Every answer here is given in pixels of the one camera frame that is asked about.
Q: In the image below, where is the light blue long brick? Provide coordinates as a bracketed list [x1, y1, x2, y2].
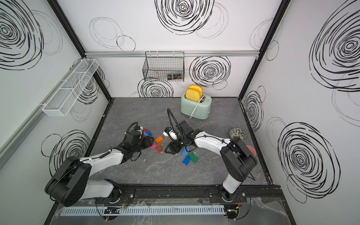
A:
[143, 131, 152, 137]

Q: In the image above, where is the blue square brick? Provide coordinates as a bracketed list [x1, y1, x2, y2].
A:
[183, 156, 191, 166]

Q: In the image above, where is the orange rectangular brick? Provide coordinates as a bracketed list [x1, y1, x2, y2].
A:
[155, 136, 164, 144]

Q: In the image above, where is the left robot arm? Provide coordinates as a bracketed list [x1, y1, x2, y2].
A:
[45, 123, 154, 207]

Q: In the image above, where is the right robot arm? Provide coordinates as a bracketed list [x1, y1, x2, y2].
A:
[164, 108, 257, 197]

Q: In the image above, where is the light blue vertical brick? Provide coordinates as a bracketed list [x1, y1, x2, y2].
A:
[182, 146, 190, 156]

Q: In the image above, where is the mint green toaster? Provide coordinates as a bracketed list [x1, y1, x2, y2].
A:
[181, 94, 212, 120]

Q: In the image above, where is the green flat brick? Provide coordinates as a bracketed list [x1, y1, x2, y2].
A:
[188, 153, 199, 163]

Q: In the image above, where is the yellow toast slice front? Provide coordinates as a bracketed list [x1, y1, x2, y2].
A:
[185, 88, 203, 102]

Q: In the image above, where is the yellow toast slice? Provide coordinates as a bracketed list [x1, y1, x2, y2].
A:
[189, 84, 203, 96]
[185, 88, 203, 102]

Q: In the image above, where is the dark object in basket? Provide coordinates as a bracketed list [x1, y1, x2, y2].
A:
[167, 74, 184, 81]

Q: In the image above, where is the yellow toast slice back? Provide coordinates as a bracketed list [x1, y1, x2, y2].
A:
[189, 84, 203, 96]

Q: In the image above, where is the speckled plate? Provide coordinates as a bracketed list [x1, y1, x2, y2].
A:
[230, 127, 248, 142]

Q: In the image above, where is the pink cup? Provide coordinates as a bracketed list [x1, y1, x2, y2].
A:
[247, 145, 257, 157]

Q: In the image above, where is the white toaster cable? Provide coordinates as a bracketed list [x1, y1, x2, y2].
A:
[189, 94, 206, 119]

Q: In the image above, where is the black wire basket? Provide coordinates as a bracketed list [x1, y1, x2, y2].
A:
[142, 51, 185, 82]

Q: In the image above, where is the white cable duct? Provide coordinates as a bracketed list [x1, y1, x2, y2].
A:
[60, 205, 226, 217]

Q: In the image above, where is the white wire shelf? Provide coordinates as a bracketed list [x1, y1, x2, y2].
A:
[42, 59, 99, 117]

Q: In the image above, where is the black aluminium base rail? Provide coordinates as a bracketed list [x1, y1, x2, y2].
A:
[120, 184, 284, 203]

